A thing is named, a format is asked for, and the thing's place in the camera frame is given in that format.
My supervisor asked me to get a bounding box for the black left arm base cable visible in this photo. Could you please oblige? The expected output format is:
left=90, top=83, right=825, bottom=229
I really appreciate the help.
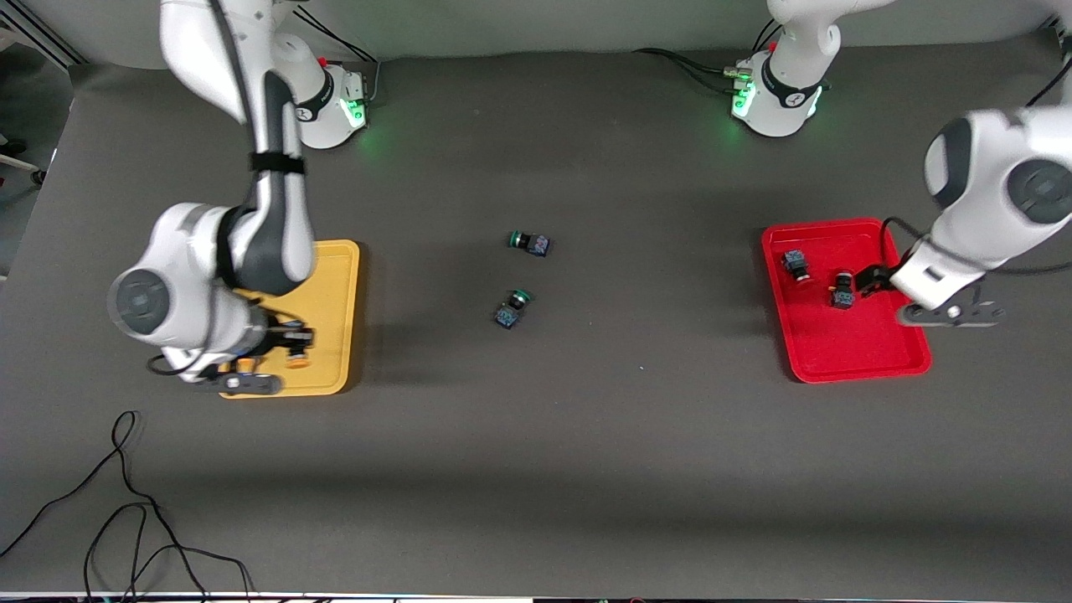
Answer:
left=632, top=21, right=784, bottom=95

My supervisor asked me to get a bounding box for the red plastic tray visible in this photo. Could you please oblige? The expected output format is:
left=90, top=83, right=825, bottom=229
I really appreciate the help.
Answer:
left=760, top=218, right=933, bottom=384

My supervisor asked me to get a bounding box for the black right arm base cable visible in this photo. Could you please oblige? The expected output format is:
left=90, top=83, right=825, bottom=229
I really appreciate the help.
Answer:
left=293, top=8, right=383, bottom=106

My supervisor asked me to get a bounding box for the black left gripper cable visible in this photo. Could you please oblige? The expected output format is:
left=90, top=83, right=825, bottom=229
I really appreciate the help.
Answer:
left=881, top=216, right=1072, bottom=277

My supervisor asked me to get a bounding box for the black arm base cable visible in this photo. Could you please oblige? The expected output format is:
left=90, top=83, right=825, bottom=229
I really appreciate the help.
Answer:
left=293, top=8, right=383, bottom=106
left=632, top=21, right=784, bottom=95

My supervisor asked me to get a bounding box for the thin black loose cable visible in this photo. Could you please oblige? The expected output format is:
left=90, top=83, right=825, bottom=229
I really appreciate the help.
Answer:
left=0, top=410, right=254, bottom=603

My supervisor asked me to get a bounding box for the yellow plastic tray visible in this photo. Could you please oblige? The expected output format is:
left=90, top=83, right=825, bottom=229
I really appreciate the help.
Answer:
left=215, top=240, right=361, bottom=399

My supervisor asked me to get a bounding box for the aluminium frame rail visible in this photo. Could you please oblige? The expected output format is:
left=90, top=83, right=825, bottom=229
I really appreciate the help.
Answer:
left=0, top=0, right=89, bottom=68

